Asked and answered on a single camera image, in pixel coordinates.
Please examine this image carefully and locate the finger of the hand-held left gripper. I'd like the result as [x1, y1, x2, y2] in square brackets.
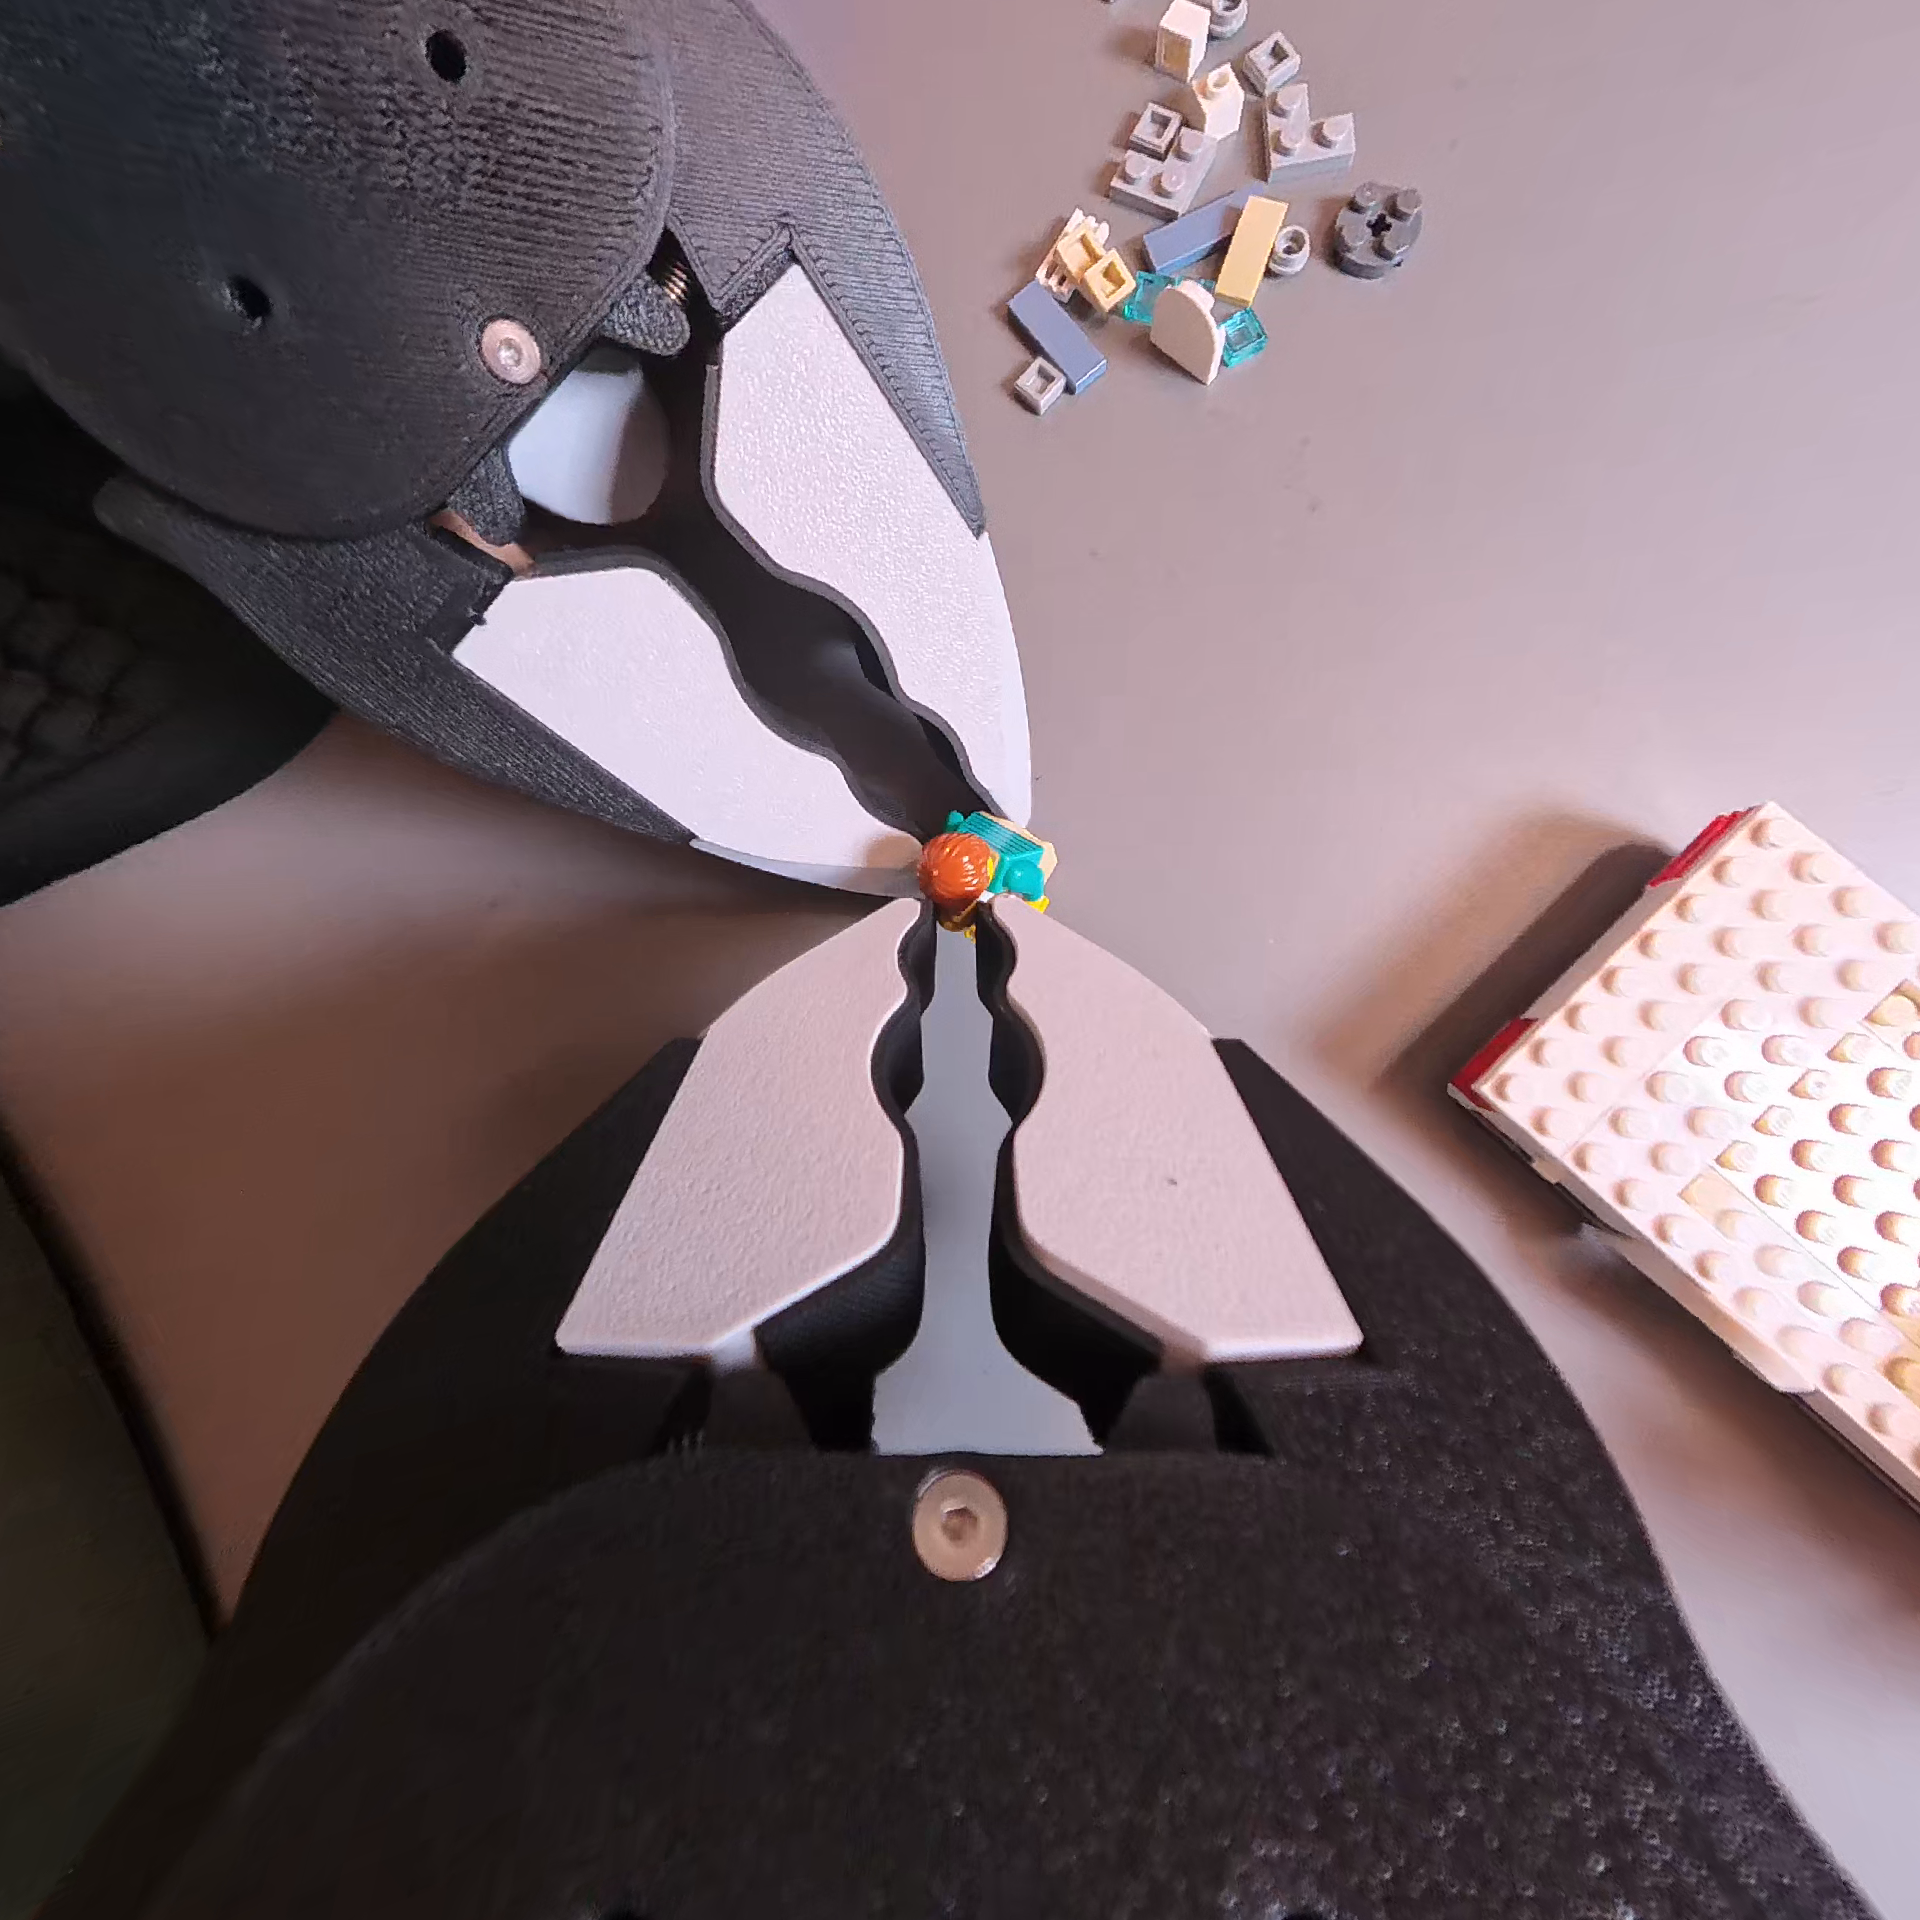
[447, 548, 962, 899]
[699, 263, 1036, 825]

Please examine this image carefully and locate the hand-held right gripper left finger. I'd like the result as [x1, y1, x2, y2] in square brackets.
[555, 901, 939, 1374]

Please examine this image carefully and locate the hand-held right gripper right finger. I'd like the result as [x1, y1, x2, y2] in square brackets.
[980, 901, 1363, 1365]

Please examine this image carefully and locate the green minifigure torso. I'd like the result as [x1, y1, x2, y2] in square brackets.
[944, 810, 1054, 907]

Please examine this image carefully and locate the pile of small lego pieces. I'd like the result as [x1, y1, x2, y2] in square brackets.
[1007, 0, 1426, 419]

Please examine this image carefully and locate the black mesh cushion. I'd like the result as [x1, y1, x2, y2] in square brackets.
[0, 375, 339, 904]

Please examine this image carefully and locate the white tan lego house model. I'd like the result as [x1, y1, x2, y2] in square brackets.
[1446, 802, 1920, 1518]

